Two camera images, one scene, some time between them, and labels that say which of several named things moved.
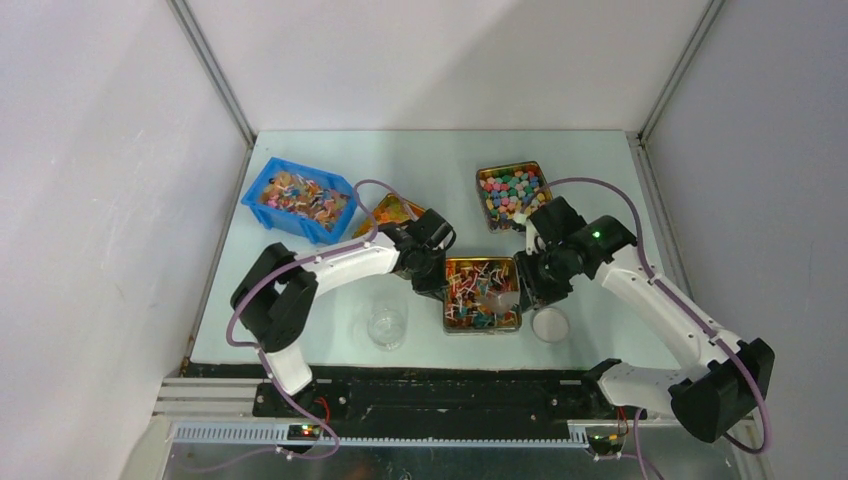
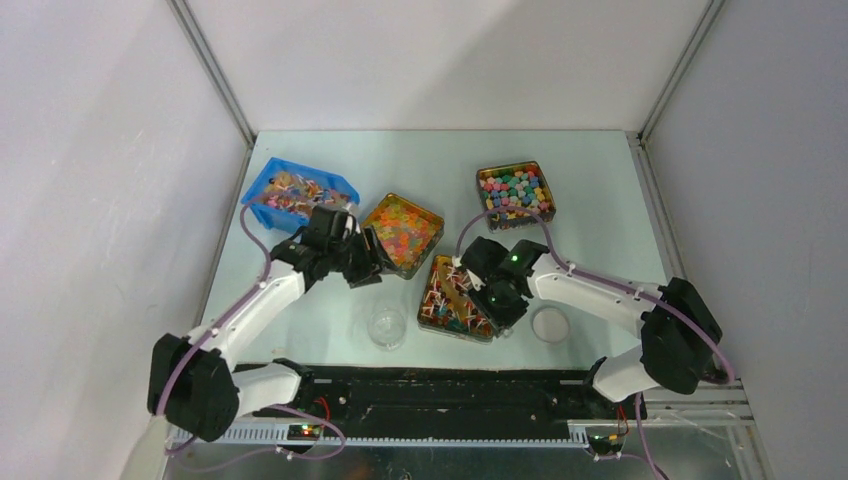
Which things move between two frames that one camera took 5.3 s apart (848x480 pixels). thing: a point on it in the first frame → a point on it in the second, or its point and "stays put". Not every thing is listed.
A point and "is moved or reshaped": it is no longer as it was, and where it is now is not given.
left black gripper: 437,285 → 367,272
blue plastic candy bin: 290,197 stays put
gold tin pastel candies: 510,190 stays put
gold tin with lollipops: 481,295 is moved or reshaped
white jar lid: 550,324 stays put
